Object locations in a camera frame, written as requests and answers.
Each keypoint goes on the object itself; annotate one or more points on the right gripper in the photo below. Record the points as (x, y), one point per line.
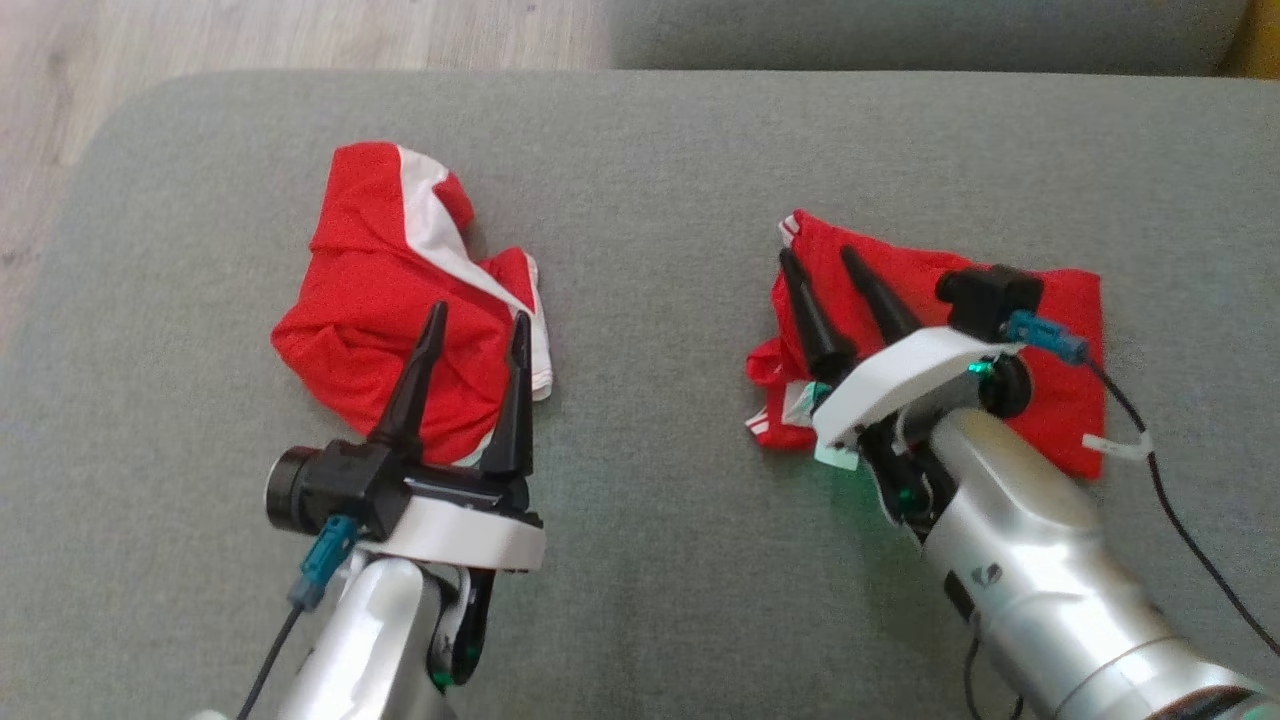
(900, 380)

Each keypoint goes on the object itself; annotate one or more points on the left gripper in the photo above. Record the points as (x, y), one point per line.
(460, 530)

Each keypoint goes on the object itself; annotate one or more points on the red Bulls 23 garment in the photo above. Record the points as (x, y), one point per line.
(1060, 400)

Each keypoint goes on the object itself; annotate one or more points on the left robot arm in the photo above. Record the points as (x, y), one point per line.
(370, 640)

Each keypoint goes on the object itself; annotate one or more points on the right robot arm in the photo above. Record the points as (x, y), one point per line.
(1040, 560)

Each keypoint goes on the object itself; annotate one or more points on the red garment with white stripe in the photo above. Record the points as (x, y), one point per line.
(370, 290)

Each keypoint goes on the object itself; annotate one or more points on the yellow fabric sofa backrest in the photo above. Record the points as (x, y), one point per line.
(1255, 35)

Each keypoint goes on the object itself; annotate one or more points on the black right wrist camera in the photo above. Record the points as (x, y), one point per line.
(990, 295)

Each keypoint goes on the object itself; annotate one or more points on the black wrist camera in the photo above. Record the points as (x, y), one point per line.
(298, 490)
(990, 295)

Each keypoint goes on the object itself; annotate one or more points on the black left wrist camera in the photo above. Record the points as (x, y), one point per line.
(298, 490)

